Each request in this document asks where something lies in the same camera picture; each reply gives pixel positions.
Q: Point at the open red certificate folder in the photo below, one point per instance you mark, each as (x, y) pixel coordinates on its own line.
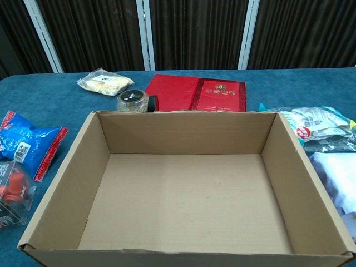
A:
(172, 91)

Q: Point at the small red-label clear packet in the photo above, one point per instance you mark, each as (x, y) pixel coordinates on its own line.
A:
(14, 194)

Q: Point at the blue felt table cover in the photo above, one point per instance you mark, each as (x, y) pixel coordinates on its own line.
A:
(55, 94)

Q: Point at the blue snack bag red edges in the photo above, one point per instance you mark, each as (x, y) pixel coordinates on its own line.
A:
(30, 144)

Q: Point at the dark brown pleated curtain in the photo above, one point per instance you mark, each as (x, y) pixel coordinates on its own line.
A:
(306, 33)
(16, 33)
(97, 33)
(194, 33)

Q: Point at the white tissue pack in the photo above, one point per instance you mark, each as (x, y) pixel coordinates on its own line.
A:
(339, 178)

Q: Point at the open brown cardboard box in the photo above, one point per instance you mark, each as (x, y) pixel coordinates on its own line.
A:
(180, 194)

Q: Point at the white partition frame post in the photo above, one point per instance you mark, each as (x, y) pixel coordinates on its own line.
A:
(249, 33)
(41, 30)
(146, 33)

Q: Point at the teal snack bag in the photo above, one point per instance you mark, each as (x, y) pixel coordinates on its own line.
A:
(320, 125)

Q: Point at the yellow snack packet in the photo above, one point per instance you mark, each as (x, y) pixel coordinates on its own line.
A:
(105, 82)

